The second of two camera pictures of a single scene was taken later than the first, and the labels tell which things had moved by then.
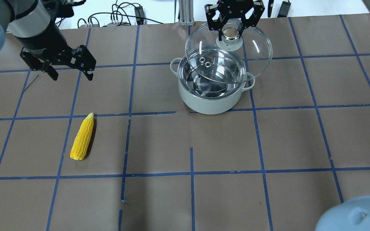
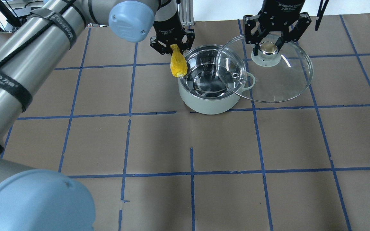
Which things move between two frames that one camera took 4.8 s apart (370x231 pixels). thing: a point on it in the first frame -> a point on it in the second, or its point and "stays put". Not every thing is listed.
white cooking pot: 208,98 stays put
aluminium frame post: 186,8 stays put
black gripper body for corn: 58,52 -> 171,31
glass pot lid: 239,57 -> 272,75
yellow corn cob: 82,141 -> 178,64
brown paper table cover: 314,131 stays put
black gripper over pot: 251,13 -> 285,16
